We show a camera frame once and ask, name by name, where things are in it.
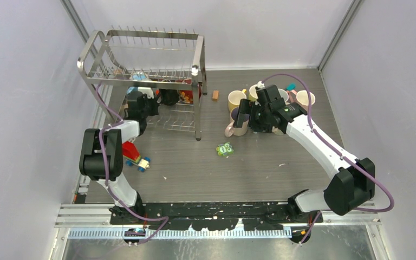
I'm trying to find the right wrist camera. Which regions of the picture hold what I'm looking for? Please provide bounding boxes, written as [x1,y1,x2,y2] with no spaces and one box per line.
[256,81,265,89]

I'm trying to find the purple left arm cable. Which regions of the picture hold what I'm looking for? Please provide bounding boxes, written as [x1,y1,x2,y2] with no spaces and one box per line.
[95,83,170,245]

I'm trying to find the blue patterned mug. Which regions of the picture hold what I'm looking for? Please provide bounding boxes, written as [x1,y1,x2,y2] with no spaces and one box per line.
[126,73,149,95]

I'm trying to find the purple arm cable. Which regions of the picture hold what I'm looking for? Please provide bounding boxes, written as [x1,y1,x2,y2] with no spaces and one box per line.
[95,83,170,245]
[259,73,395,245]

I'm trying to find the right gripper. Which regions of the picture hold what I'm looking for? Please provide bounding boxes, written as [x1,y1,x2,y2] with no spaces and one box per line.
[233,99,272,134]

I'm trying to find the lime green mug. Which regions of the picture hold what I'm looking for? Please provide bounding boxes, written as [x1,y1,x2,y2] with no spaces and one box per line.
[248,84,258,101]

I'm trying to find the small wooden block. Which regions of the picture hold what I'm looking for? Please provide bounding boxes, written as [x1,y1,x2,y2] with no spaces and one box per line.
[212,90,219,101]

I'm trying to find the beige patterned mug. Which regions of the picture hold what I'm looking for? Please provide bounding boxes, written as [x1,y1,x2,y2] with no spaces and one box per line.
[272,127,284,135]

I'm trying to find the yellow cup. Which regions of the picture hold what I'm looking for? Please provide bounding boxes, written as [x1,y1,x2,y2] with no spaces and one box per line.
[227,89,247,112]

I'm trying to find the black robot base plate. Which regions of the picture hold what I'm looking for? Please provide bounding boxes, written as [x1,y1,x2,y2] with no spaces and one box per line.
[109,201,317,231]

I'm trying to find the pink faceted mug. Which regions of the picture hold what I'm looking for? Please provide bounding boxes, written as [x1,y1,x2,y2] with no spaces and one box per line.
[290,90,316,111]

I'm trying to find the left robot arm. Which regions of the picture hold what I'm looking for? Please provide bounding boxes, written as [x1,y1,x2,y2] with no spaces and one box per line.
[79,91,159,224]

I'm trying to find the black cup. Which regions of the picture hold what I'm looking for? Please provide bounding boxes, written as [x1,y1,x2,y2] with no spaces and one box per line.
[159,89,180,106]

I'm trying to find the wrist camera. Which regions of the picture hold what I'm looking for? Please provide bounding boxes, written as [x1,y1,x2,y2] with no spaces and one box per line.
[256,81,265,89]
[138,87,155,99]

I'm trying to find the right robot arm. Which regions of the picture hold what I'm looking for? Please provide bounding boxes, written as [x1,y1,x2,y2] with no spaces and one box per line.
[232,85,375,222]

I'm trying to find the green owl toy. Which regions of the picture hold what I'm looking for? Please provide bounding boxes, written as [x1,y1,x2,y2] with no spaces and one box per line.
[216,142,235,157]

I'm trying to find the pale pink marbled mug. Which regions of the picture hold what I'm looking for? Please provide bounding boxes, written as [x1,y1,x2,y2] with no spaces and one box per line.
[224,107,250,137]

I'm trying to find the small teal block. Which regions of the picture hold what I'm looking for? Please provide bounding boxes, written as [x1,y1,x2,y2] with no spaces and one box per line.
[285,83,296,91]

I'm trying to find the salmon floral mug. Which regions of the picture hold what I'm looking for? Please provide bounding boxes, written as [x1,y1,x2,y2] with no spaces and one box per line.
[278,88,289,102]

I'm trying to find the steel two-tier dish rack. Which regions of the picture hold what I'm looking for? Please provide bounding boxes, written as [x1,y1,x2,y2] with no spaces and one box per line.
[76,27,207,141]

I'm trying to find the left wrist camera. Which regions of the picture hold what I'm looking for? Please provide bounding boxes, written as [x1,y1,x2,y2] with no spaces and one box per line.
[138,87,155,99]

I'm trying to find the colourful brick toy car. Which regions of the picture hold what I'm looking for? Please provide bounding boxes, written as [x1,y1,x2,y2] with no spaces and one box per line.
[122,141,150,172]

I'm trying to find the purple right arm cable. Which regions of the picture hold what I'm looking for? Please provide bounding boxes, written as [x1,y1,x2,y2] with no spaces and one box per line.
[259,73,395,245]

